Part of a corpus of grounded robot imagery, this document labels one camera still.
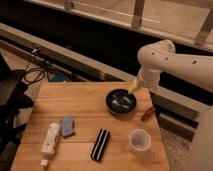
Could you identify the cream gripper tool tip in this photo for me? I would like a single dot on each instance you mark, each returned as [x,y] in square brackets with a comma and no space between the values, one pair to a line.
[134,85]

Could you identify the black ceramic bowl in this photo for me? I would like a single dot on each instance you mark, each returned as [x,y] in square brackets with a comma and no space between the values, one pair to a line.
[120,102]

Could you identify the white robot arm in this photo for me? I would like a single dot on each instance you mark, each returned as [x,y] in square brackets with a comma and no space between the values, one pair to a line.
[161,57]

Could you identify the red small object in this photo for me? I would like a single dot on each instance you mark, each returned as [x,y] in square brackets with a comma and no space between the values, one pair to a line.
[148,114]

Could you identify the black white striped box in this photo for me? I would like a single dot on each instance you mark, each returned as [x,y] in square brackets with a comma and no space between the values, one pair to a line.
[100,145]

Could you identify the blue object behind table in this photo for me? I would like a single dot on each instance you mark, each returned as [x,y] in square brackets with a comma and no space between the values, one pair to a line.
[58,78]

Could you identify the blue cloth piece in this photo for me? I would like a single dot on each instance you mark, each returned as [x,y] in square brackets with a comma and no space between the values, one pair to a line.
[67,126]

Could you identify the white tube bottle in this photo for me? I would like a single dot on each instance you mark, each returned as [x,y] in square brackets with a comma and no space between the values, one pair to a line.
[49,144]

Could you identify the black chair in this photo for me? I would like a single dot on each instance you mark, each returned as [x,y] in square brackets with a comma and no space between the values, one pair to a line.
[12,98]

